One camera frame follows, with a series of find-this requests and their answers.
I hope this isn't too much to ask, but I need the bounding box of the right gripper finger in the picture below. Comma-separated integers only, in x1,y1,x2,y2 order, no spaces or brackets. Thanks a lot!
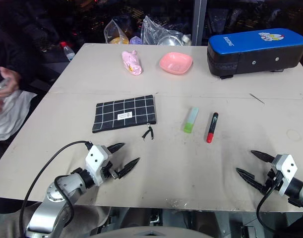
236,168,264,192
250,150,276,164

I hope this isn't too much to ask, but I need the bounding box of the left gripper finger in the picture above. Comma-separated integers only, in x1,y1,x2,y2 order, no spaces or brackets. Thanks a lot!
117,157,140,179
107,142,126,154

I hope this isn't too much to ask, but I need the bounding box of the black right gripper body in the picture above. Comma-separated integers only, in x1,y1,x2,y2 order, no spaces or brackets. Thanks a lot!
258,167,283,194

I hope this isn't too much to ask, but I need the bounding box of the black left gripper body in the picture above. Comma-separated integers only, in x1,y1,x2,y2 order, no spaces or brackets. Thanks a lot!
99,146,122,183

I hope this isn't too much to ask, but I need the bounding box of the black grid pencil pouch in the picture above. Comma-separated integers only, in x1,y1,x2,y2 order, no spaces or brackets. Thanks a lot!
92,95,157,142

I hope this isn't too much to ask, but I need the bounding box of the bystander bare hand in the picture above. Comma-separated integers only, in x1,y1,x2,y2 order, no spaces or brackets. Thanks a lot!
0,66,22,99

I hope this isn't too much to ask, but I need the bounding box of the red and black marker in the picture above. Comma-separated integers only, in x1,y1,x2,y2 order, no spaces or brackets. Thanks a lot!
206,112,219,144

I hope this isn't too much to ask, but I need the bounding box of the grey rounded shape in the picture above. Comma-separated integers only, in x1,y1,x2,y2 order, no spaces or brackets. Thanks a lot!
88,225,214,238

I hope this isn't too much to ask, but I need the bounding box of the green glue stick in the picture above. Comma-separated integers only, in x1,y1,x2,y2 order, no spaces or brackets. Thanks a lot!
183,107,200,134

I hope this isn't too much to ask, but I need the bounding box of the pink fabric pouch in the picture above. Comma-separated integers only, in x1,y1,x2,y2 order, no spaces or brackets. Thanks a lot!
121,49,144,77

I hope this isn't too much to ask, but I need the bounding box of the pink plastic bowl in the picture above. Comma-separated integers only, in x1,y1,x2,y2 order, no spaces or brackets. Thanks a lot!
159,52,194,76

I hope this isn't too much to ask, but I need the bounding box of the blue and black padded box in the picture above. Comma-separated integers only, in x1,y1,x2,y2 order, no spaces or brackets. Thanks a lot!
207,27,303,80

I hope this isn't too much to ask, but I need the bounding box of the red capped water bottle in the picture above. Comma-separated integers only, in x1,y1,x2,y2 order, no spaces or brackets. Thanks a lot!
60,41,76,62

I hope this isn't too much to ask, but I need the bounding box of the white cloth bag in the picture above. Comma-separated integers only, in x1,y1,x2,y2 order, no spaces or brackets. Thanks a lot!
0,79,38,142

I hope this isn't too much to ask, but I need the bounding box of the plastic bag with yellow contents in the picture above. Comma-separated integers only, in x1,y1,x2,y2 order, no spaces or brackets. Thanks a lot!
103,16,131,46

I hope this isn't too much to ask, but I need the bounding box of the shiny metal bowl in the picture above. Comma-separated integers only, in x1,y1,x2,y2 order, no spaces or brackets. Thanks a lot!
155,34,183,47

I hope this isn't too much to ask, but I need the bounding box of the clear crumpled plastic bag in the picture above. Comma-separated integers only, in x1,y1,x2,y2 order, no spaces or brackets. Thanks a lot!
140,15,192,47

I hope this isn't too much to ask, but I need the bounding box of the bystander dark clothing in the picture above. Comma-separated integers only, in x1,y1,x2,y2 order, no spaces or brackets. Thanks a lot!
0,0,61,86

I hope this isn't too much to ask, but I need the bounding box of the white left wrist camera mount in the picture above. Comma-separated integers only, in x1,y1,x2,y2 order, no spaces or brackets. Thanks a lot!
85,145,114,186

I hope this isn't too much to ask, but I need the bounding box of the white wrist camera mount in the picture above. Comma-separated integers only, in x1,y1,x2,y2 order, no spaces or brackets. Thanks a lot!
274,154,299,197
85,145,114,186

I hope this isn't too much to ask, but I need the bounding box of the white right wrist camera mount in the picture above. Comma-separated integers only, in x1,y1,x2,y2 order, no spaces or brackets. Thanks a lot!
274,154,299,197

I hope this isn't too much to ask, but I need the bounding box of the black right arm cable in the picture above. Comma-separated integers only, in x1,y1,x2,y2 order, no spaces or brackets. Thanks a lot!
256,172,285,234

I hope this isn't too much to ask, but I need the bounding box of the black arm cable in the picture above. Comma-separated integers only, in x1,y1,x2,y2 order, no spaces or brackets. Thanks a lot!
256,172,285,234
19,140,92,234

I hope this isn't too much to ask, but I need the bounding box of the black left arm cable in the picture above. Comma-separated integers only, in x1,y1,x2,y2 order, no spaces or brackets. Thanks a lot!
19,140,92,234

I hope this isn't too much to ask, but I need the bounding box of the grey vertical post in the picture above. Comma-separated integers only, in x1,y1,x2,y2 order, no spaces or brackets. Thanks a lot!
191,0,208,47

